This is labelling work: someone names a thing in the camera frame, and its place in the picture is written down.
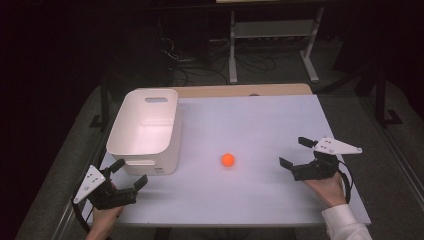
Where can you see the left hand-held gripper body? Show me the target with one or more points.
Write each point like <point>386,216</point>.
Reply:
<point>110,196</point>

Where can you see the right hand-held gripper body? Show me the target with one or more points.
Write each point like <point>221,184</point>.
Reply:
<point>316,170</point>

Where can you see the white plastic bin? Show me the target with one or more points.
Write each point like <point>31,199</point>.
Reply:
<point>146,133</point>

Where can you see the orange ball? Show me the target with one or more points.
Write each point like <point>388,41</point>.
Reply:
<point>228,160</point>

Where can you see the person's right hand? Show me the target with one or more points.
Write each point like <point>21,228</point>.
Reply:
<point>328,191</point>

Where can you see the person's left hand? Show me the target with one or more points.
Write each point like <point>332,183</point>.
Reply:
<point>103,221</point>

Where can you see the black metal stand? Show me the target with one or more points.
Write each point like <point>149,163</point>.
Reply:
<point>383,100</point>
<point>104,100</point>

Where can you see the white metal stand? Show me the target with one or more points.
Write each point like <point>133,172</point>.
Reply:
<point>273,30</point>

